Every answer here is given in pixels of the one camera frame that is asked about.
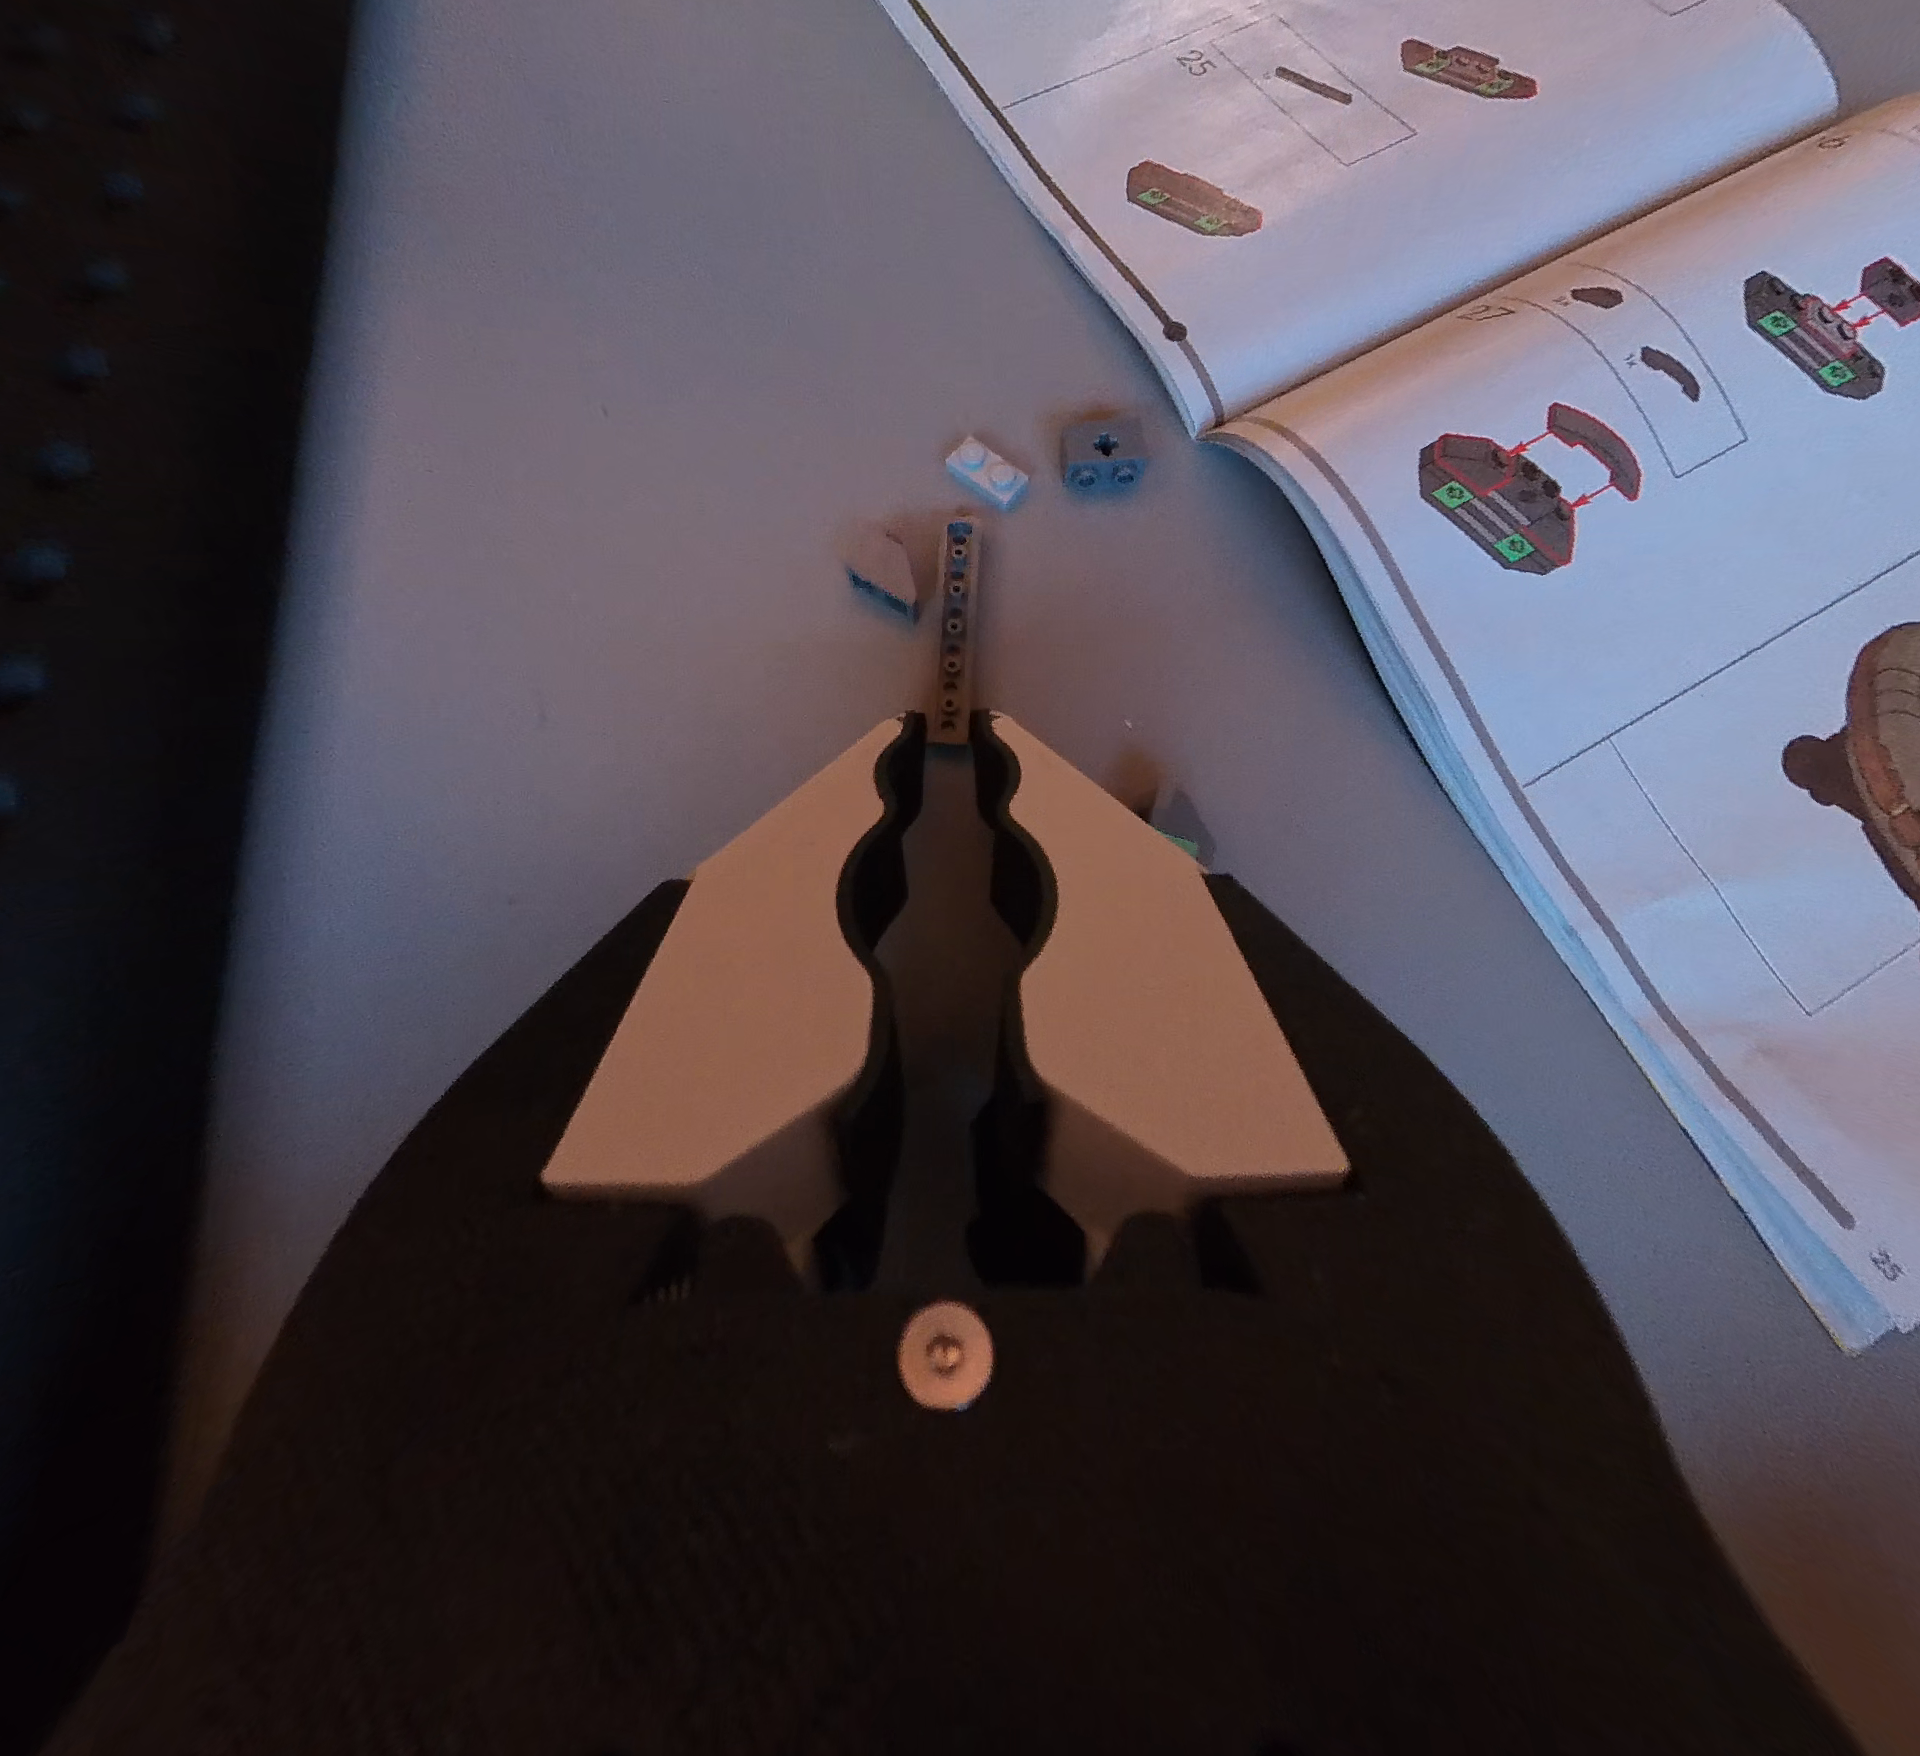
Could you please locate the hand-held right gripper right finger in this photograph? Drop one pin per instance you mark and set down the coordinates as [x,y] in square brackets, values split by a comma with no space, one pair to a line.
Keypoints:
[1184,1036]

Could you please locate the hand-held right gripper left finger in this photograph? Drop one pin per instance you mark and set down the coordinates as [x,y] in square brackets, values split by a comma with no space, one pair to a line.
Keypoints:
[720,1036]

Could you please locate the dark brick with green tile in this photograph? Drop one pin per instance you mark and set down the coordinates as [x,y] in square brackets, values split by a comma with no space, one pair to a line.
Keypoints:
[1177,820]

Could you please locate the dark grey brick plate assembly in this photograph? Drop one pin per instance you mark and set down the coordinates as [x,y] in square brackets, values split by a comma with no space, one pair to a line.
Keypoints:
[956,616]

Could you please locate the small grey brick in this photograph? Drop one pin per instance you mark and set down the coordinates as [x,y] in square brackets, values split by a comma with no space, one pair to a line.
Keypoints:
[885,571]

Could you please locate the small white brick plate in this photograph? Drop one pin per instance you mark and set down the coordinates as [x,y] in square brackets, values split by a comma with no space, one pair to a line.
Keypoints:
[987,469]

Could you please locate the open instruction booklet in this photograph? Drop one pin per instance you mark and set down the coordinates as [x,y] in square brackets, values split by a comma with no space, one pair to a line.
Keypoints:
[1501,510]

